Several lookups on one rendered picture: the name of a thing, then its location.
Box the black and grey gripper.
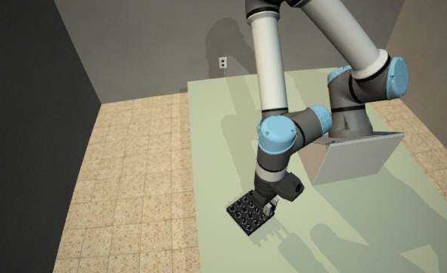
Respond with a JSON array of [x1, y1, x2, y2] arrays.
[[252, 163, 304, 217]]

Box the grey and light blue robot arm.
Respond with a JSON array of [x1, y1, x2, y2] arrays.
[[245, 0, 408, 172]]

